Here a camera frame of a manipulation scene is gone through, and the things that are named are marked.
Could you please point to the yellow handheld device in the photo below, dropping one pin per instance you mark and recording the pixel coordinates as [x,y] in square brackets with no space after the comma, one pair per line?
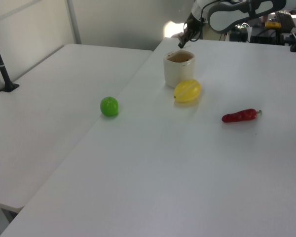
[272,24]

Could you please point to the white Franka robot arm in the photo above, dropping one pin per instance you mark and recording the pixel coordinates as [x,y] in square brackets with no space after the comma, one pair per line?
[234,12]

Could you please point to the green toy apple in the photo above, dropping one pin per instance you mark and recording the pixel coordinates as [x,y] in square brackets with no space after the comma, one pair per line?
[109,106]

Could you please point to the yellow toy melon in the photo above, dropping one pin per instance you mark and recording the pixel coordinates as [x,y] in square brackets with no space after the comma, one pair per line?
[187,90]

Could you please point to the black equipment box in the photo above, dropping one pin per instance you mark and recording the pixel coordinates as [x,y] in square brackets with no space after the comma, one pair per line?
[264,35]

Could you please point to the red toy chili pepper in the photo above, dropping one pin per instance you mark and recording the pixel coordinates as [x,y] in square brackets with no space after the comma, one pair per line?
[239,116]

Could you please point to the black pole with base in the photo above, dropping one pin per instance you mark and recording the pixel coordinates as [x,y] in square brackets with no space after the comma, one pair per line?
[1,66]

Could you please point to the white ceramic cup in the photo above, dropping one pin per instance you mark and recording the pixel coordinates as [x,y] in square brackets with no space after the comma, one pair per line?
[178,71]

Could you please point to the aluminium frame post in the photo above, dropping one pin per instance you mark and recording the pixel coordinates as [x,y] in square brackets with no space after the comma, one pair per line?
[74,22]

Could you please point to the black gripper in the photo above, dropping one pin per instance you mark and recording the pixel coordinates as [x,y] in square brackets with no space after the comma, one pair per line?
[193,24]

